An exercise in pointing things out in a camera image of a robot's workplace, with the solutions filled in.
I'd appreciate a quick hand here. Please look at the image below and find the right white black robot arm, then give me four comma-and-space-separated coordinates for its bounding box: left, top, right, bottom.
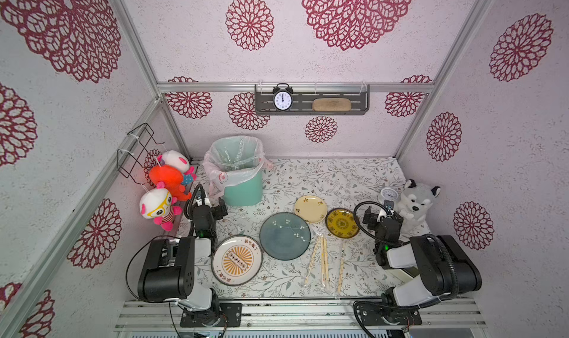
354, 201, 482, 311

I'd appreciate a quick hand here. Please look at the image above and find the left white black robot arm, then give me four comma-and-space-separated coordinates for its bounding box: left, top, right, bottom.
131, 184, 228, 327

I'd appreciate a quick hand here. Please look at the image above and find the small white alarm clock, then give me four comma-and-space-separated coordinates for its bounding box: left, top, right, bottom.
379, 187, 399, 206

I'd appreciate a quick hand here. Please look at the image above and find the grey husky plush toy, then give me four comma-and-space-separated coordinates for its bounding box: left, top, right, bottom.
394, 179, 442, 235

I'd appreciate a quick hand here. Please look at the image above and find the yellow patterned plate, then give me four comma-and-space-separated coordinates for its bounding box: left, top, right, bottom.
325, 208, 360, 239

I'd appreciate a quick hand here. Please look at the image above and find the red plush toy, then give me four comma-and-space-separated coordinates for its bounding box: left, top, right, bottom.
148, 165, 192, 201

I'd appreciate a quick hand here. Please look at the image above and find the white plush with yellow glasses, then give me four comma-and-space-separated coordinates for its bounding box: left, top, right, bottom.
139, 182, 182, 231

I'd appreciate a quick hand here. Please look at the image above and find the pink white plush toy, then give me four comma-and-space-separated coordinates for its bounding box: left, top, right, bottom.
157, 151, 196, 179

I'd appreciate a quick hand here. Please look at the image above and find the white digital scale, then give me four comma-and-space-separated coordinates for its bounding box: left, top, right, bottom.
388, 267, 419, 283

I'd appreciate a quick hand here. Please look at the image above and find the white orange sunburst plate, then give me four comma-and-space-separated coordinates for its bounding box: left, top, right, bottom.
211, 235, 263, 286

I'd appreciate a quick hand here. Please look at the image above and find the green trash bin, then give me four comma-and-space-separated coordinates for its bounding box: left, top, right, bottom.
210, 135, 265, 208

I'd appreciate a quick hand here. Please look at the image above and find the cream small plate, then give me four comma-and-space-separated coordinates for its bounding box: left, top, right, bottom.
294, 195, 328, 223

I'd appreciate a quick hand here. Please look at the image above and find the floral table mat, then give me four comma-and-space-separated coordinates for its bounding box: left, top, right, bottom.
196, 158, 406, 299

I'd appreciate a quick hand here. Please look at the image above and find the dark green glass plate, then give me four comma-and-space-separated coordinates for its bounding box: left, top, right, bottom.
259, 212, 312, 261

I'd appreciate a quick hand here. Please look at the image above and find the wooden brush on shelf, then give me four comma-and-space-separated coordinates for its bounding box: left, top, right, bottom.
312, 98, 352, 112

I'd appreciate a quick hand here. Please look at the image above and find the black alarm clock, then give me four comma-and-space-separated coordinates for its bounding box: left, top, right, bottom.
272, 82, 294, 111

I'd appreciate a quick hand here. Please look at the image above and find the black wire wall rack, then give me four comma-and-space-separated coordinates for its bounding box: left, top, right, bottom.
116, 122, 164, 185

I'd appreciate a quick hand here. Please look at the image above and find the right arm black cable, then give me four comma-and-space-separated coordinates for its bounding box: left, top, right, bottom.
353, 201, 461, 302

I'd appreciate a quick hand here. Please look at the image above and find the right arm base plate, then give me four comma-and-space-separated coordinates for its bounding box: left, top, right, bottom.
353, 300, 423, 327

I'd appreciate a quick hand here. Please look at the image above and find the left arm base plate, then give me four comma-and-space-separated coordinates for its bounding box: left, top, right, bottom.
180, 302, 243, 329

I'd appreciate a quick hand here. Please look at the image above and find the grey wall shelf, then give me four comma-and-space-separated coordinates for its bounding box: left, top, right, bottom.
253, 84, 370, 116

